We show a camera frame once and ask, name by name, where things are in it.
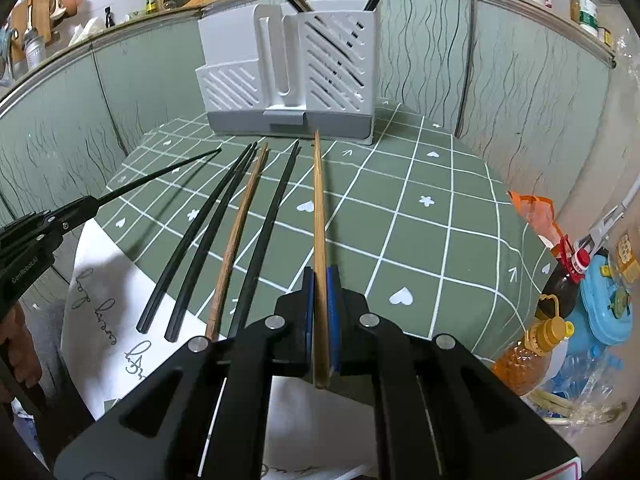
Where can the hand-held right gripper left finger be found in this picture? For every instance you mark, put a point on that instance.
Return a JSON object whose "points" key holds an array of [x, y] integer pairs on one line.
{"points": [[309, 310]]}

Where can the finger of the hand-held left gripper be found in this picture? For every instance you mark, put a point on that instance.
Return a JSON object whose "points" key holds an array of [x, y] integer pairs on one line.
{"points": [[62, 225], [75, 206]]}

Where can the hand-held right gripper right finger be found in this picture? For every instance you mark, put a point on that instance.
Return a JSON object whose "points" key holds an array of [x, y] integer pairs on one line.
{"points": [[332, 310]]}

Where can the white slotted utensil holder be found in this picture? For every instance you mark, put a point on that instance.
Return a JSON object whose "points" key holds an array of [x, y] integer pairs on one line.
{"points": [[235, 95]]}

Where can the person's left hand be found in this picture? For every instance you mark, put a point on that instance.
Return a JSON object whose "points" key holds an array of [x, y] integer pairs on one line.
{"points": [[25, 350]]}

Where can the green checked tablecloth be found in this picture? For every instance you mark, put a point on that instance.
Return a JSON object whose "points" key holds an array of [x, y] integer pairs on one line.
{"points": [[400, 235]]}

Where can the white metal canister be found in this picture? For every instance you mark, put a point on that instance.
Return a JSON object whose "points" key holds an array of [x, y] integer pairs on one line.
{"points": [[32, 52]]}

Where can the white plastic bag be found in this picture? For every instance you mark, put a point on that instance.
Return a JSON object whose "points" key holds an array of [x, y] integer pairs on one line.
{"points": [[85, 32]]}

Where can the hanging wooden cutting board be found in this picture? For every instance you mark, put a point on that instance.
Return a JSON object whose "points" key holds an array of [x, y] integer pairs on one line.
{"points": [[42, 20]]}

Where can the yellow cooking oil bottle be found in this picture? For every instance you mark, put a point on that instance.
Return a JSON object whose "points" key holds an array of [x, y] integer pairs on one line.
{"points": [[525, 360]]}

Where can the small green glass bottle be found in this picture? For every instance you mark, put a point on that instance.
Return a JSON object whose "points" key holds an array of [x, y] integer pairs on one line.
{"points": [[150, 5]]}

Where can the orange bag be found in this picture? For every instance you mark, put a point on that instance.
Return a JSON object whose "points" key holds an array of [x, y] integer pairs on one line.
{"points": [[535, 215]]}

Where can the dark bottle with red cap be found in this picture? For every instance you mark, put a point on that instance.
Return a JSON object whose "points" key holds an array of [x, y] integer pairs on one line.
{"points": [[565, 285]]}

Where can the clear plastic water bottle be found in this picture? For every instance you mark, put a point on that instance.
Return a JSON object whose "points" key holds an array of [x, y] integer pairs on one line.
{"points": [[575, 372]]}

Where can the blue plastic box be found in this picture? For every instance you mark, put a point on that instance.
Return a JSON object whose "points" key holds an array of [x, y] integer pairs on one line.
{"points": [[595, 310]]}

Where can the metal clamp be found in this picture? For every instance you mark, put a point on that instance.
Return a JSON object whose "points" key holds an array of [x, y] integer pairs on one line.
{"points": [[597, 230]]}

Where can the clear jar with yellow lid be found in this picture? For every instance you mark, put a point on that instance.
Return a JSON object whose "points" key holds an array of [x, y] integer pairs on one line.
{"points": [[627, 255]]}

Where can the white pipe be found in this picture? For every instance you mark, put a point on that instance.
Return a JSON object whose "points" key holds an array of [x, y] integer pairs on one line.
{"points": [[630, 195]]}

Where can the green label bottle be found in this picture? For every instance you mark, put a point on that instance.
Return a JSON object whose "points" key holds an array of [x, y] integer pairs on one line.
{"points": [[589, 10]]}

